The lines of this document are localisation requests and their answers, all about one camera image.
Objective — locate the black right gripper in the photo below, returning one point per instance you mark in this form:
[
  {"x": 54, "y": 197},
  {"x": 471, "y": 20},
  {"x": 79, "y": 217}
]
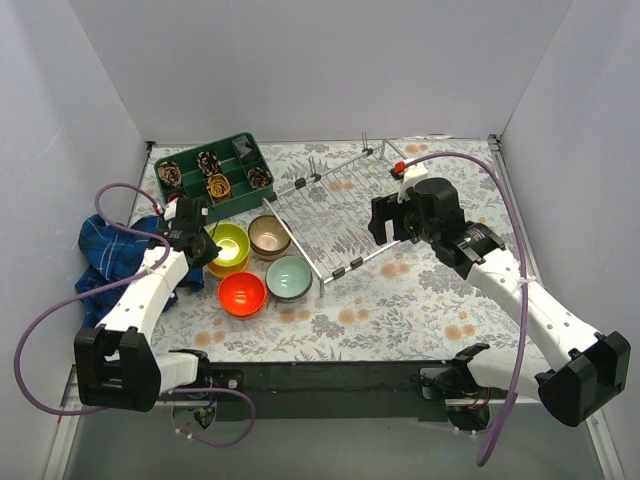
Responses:
[{"x": 391, "y": 220}]

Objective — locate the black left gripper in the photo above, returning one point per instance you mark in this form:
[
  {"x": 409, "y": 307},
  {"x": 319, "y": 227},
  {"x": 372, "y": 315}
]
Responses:
[{"x": 185, "y": 215}]

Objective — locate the lime green bowl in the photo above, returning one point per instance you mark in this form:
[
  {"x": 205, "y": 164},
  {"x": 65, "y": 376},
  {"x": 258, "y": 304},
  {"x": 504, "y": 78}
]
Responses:
[{"x": 233, "y": 242}]

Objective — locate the orange bowl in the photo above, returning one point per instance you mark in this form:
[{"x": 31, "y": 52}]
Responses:
[
  {"x": 242, "y": 287},
  {"x": 243, "y": 311}
]

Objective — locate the black patterned bowl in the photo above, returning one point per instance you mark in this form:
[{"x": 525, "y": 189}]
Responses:
[{"x": 266, "y": 224}]

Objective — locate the beige ceramic bowl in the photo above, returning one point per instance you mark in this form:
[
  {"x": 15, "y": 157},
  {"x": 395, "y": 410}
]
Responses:
[{"x": 270, "y": 247}]

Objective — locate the pale green bowl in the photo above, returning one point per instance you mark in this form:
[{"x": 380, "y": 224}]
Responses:
[{"x": 289, "y": 278}]

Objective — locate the yellow bowl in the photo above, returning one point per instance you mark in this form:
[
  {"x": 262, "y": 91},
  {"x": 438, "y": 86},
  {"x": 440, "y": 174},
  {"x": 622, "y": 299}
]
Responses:
[{"x": 222, "y": 272}]

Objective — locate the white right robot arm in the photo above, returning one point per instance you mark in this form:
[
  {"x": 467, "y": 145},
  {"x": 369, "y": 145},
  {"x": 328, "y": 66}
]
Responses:
[{"x": 582, "y": 368}]

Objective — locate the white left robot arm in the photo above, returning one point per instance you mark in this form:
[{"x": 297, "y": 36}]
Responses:
[{"x": 115, "y": 365}]

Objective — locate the yellow rolled tie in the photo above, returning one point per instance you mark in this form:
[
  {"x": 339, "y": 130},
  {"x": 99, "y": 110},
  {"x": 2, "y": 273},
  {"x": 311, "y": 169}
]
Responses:
[{"x": 219, "y": 188}]

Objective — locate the green compartment tray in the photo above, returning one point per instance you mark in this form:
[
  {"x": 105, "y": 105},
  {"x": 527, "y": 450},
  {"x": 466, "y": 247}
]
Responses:
[{"x": 230, "y": 175}]

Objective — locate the brown rolled tie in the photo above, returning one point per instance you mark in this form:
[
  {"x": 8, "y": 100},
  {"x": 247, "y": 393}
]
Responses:
[{"x": 169, "y": 175}]

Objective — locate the floral dark rolled tie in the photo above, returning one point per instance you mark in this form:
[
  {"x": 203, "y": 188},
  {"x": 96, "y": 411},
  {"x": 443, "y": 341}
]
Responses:
[{"x": 208, "y": 163}]

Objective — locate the dark gold rolled tie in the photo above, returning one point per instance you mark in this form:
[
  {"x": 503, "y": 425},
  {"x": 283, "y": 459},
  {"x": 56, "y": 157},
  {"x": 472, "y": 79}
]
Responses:
[{"x": 259, "y": 177}]

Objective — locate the blue plaid cloth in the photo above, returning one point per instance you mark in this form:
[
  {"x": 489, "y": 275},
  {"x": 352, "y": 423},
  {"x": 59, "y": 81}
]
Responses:
[{"x": 112, "y": 256}]

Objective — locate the floral table mat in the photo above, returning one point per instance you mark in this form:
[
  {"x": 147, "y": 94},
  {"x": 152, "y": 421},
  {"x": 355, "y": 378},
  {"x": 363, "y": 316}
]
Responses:
[{"x": 402, "y": 305}]

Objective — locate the grey folded item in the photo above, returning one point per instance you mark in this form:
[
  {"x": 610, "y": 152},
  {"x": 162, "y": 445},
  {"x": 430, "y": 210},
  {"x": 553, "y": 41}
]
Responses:
[{"x": 246, "y": 149}]

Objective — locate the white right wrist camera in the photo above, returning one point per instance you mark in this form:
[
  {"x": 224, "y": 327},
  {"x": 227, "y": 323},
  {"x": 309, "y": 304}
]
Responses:
[{"x": 408, "y": 176}]

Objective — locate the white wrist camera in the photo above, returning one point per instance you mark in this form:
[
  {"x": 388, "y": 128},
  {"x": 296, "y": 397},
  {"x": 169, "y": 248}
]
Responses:
[
  {"x": 408, "y": 176},
  {"x": 170, "y": 209}
]

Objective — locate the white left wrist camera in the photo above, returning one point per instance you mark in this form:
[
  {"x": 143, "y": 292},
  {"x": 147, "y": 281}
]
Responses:
[{"x": 170, "y": 209}]

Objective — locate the silver wire dish rack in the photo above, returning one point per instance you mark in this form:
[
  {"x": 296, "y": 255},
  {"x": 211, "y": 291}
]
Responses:
[{"x": 326, "y": 211}]

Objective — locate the aluminium frame rail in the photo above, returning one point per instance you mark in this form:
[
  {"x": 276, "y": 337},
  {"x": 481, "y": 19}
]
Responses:
[{"x": 500, "y": 400}]

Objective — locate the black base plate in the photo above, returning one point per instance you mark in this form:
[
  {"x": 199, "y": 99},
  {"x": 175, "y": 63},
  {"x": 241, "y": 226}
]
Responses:
[{"x": 330, "y": 390}]

